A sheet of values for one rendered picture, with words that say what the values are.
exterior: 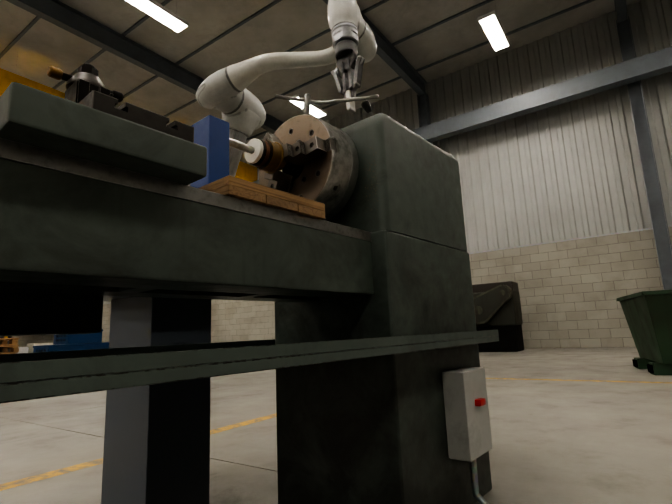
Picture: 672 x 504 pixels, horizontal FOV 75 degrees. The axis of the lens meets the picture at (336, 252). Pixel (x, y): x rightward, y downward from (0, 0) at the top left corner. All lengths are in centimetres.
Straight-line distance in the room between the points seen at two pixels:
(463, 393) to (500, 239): 1030
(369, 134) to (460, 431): 95
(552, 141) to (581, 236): 242
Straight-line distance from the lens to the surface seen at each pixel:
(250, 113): 191
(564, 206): 1152
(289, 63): 177
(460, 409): 146
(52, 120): 74
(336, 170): 125
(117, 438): 174
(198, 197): 89
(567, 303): 1118
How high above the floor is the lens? 58
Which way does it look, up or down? 10 degrees up
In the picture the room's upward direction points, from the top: 2 degrees counter-clockwise
